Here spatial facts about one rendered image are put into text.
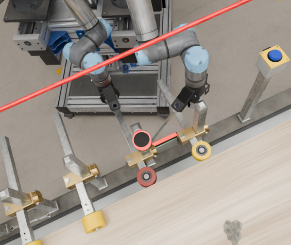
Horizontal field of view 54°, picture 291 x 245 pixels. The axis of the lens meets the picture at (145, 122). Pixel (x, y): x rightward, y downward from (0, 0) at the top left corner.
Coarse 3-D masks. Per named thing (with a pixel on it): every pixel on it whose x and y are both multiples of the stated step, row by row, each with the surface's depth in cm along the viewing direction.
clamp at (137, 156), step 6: (150, 150) 122; (126, 156) 122; (132, 156) 122; (138, 156) 122; (150, 156) 121; (156, 156) 123; (132, 162) 121; (138, 162) 121; (144, 162) 125; (132, 168) 125
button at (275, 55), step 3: (273, 51) 92; (276, 51) 92; (279, 51) 92; (270, 54) 92; (273, 54) 92; (276, 54) 92; (279, 54) 92; (270, 57) 92; (273, 57) 91; (276, 57) 91; (279, 57) 91; (276, 60) 92
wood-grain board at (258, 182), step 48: (240, 144) 115; (288, 144) 113; (144, 192) 112; (192, 192) 110; (240, 192) 108; (288, 192) 106; (48, 240) 110; (96, 240) 108; (144, 240) 106; (192, 240) 104; (240, 240) 102; (288, 240) 100
